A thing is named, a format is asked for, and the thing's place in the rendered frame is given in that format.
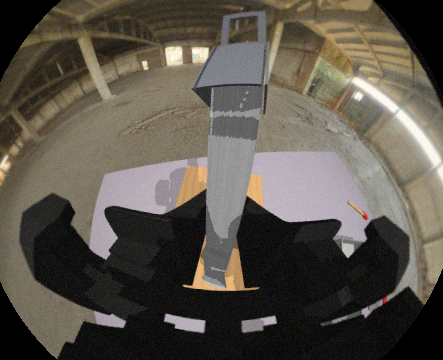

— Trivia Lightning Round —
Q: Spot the grey saucepan with long handle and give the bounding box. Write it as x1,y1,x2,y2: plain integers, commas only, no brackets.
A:
369,300,381,311

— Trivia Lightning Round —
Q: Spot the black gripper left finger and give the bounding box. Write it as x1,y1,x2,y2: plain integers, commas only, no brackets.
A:
104,188,206,285

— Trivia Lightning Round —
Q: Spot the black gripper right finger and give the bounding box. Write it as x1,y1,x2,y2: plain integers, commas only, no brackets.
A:
237,196,342,288

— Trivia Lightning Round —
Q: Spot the light wooden board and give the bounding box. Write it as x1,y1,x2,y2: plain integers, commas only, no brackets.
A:
174,165,264,291

